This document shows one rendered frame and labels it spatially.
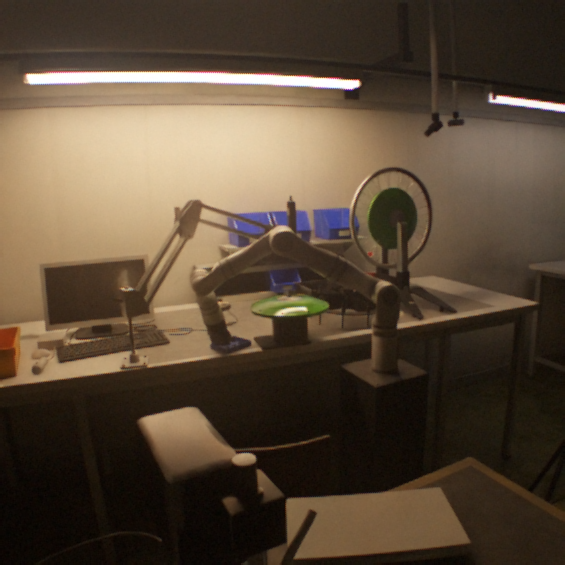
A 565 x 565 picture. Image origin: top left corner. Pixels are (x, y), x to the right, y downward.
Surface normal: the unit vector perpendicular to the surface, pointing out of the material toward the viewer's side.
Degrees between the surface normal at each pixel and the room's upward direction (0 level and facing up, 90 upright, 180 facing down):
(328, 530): 0
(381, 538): 0
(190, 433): 0
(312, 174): 90
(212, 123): 90
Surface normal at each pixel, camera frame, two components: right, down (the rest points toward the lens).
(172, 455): -0.04, -0.98
